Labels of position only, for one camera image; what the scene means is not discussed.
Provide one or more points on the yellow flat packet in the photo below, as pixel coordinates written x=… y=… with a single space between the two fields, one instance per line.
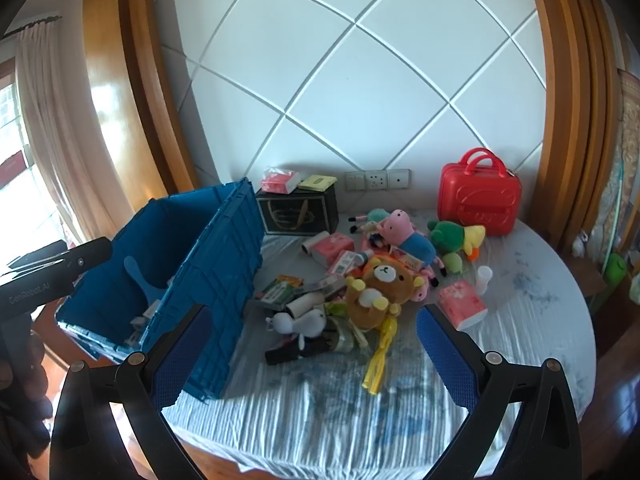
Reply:
x=316 y=182

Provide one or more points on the clear tape roll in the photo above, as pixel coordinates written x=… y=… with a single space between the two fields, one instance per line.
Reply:
x=345 y=344

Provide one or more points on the green plastic cup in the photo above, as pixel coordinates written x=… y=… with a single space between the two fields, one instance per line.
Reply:
x=615 y=267

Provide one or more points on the red toy suitcase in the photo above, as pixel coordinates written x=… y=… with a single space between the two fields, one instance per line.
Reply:
x=475 y=200

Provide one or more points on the white paper roll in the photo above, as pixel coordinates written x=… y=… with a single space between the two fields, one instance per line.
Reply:
x=310 y=246

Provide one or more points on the yellow plastic toy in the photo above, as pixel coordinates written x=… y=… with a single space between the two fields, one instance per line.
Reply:
x=380 y=355

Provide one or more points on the beige curtain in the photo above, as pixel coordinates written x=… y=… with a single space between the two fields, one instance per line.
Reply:
x=55 y=135

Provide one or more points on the white wall switch plate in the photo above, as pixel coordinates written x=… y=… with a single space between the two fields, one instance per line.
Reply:
x=355 y=181

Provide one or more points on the pig plush with blue body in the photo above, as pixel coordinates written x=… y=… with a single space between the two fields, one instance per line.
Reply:
x=415 y=245

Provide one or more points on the small white bottle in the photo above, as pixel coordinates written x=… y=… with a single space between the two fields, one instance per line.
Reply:
x=483 y=280

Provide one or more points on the white five-hole wall socket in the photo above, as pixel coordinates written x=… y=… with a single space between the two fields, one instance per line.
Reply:
x=376 y=180

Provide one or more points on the pig plush with orange dress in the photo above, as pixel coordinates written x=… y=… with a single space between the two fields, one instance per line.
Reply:
x=425 y=280

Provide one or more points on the small printed carton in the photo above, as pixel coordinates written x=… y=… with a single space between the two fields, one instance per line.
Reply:
x=347 y=261

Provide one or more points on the white plush animal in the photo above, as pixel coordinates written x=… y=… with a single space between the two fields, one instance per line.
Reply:
x=305 y=322

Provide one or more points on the black gift box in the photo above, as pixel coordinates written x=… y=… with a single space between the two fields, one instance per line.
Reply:
x=295 y=215

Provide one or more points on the white wall socket plate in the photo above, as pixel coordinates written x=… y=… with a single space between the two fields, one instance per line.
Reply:
x=399 y=179

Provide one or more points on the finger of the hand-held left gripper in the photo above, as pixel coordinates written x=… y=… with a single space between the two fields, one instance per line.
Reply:
x=47 y=251
x=80 y=257

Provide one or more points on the black bundle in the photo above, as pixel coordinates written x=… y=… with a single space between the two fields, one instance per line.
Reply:
x=295 y=352

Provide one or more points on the cardboard tube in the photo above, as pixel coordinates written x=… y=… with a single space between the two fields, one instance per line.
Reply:
x=305 y=304

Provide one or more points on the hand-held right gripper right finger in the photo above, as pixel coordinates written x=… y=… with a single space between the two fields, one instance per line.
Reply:
x=445 y=355

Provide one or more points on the small white figurine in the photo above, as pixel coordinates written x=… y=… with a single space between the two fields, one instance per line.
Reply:
x=578 y=245

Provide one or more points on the blue plastic storage crate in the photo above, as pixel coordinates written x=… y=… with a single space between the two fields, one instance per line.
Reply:
x=210 y=260

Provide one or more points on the brown bear plush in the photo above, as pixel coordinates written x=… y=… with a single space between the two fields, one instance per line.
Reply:
x=380 y=285

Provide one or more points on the yellow duck plush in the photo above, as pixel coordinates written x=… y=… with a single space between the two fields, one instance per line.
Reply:
x=474 y=240

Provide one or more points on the colourful crayon box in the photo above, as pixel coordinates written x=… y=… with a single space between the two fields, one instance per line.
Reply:
x=277 y=292

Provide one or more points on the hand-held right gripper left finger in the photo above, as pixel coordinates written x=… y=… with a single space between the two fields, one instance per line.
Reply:
x=182 y=355

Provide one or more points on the pig plush with teal dress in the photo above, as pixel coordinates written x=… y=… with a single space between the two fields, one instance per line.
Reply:
x=375 y=217

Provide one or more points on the green frog plush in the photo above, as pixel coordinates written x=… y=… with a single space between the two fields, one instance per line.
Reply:
x=445 y=235

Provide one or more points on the wooden wall trim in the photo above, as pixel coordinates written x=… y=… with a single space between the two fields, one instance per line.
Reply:
x=570 y=110
x=130 y=85

